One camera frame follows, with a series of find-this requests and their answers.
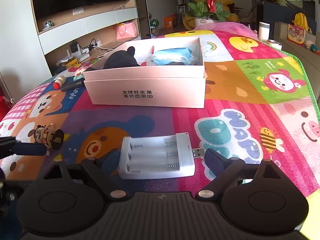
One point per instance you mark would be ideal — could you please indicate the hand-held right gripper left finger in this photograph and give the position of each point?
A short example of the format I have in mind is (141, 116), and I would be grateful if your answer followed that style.
(110, 160)

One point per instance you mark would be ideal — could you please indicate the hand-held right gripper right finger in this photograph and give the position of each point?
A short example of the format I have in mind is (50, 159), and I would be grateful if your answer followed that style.
(215, 160)

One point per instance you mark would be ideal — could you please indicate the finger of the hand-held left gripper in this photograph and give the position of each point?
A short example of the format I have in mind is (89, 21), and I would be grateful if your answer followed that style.
(30, 149)

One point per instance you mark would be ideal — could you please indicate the small cartoon figurine toy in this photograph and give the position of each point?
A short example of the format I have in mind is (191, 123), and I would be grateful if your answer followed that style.
(47, 136)

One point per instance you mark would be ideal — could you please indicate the white battery charger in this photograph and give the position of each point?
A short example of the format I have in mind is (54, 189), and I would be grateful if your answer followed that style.
(182, 167)

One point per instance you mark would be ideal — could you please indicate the wooden red-tipped cylinder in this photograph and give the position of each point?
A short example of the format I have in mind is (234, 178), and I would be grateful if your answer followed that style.
(60, 82)

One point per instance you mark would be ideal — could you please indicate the black cylinder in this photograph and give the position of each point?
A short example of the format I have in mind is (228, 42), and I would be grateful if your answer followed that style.
(72, 85)

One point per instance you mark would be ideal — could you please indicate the white cardboard box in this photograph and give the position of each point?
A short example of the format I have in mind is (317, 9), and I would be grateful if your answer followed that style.
(150, 92)

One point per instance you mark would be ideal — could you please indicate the black plush toy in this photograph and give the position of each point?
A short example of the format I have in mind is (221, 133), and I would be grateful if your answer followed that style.
(120, 61)

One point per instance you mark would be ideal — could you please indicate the blue tissue pack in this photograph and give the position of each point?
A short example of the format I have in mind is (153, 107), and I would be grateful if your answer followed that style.
(172, 55)

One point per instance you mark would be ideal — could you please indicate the red box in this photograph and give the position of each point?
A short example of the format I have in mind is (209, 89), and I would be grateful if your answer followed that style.
(5, 107)

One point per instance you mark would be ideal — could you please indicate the cartoon play mat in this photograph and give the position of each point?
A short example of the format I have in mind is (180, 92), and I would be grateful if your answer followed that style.
(225, 85)

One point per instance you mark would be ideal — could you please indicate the yellow toy on shelf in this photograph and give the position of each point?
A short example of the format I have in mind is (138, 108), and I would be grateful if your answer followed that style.
(68, 62)

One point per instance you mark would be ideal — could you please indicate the white power strip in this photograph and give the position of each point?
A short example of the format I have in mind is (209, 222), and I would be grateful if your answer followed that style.
(96, 43)

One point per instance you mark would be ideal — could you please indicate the small green white ornament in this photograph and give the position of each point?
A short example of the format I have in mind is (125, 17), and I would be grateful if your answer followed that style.
(49, 24)

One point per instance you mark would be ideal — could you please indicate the grey round container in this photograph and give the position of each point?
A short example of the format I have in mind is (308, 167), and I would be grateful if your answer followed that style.
(274, 45)

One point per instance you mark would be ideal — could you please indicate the pink gift bag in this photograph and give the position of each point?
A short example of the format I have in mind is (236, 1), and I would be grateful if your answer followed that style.
(126, 30)

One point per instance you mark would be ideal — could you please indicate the pink blanket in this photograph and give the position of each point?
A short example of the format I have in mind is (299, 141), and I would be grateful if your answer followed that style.
(225, 27)

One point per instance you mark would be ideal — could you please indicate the beige sofa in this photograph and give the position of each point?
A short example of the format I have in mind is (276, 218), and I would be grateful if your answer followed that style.
(295, 52)

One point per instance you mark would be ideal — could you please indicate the white cylinder appliance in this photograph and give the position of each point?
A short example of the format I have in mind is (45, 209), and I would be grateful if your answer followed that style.
(264, 31)

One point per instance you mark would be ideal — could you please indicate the watermelon ball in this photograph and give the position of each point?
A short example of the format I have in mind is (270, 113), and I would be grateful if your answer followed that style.
(154, 23)

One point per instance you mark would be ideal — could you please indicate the orange box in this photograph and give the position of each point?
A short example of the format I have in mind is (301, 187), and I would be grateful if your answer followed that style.
(169, 22)

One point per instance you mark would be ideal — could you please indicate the colourful cartoon bag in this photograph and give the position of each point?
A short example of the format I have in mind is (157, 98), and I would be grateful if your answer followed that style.
(296, 35)

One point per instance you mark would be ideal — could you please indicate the small plush doll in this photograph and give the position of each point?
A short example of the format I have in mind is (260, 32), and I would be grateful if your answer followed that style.
(312, 47)

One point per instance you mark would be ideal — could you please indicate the white small shelf rack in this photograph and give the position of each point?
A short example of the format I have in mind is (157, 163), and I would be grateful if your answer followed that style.
(182, 10)

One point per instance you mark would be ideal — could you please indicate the potted pink orchid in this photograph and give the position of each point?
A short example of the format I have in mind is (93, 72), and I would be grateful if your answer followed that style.
(205, 5)

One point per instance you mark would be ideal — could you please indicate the yellow backpack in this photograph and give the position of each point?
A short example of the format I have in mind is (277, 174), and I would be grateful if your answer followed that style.
(301, 21)

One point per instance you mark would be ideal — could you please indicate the wall media cabinet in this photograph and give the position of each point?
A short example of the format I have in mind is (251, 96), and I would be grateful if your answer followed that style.
(62, 35)

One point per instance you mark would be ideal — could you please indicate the white wall socket plate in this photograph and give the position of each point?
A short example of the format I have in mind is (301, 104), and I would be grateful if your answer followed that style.
(77, 11)

